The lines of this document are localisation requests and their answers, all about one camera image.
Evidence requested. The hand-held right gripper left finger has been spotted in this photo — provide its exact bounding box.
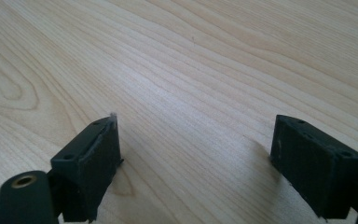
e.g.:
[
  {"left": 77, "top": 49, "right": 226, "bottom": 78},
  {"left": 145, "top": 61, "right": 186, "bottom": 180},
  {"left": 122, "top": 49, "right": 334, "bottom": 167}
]
[{"left": 49, "top": 114, "right": 123, "bottom": 224}]

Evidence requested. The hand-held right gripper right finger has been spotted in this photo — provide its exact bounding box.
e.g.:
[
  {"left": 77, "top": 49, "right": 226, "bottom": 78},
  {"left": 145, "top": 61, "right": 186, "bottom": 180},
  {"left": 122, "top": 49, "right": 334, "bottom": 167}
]
[{"left": 269, "top": 114, "right": 358, "bottom": 220}]

